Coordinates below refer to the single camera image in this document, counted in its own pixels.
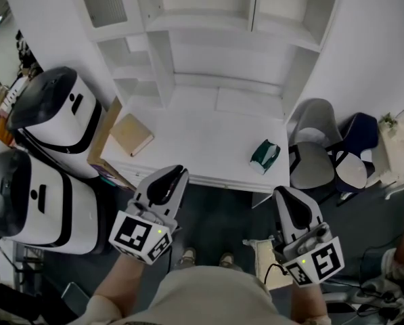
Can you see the white desk with hutch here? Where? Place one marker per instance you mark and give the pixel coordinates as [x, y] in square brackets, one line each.
[205, 130]

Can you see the cream upholstered stool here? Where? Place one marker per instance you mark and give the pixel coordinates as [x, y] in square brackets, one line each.
[264, 256]

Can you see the blue chair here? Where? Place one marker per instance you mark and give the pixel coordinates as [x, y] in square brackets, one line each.
[357, 130]

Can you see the grey chair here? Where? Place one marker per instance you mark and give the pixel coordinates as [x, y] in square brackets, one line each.
[311, 161]

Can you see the person's left shoe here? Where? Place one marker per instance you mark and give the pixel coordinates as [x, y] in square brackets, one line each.
[189, 256]

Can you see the white black-topped machine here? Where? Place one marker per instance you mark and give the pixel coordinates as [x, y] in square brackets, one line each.
[52, 208]
[63, 113]

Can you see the person's right forearm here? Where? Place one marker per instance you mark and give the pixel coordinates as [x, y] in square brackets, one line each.
[308, 303]

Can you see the flat cardboard box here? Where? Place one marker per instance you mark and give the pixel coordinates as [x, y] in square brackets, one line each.
[101, 137]

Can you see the person's shoe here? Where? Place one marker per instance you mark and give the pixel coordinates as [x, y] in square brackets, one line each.
[189, 256]
[226, 260]

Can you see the person's left forearm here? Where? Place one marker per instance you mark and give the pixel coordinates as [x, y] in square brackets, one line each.
[120, 283]

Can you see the tan book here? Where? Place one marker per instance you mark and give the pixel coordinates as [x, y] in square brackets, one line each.
[130, 134]

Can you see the small green vanity plant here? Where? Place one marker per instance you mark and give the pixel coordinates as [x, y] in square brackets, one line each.
[387, 120]

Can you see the person's beige shirt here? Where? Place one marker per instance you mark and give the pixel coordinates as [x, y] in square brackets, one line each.
[215, 300]

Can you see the cream vanity table with mirror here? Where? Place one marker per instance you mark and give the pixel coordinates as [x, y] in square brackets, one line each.
[398, 154]

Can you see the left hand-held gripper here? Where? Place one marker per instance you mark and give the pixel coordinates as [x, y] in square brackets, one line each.
[130, 234]

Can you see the black bag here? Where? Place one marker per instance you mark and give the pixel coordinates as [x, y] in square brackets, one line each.
[25, 306]

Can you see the person's right shoe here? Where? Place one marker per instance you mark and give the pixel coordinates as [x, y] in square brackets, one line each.
[226, 260]

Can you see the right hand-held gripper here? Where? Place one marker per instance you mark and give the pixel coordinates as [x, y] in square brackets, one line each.
[323, 259]

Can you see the green tissue pack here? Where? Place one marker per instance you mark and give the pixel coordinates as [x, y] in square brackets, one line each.
[264, 156]

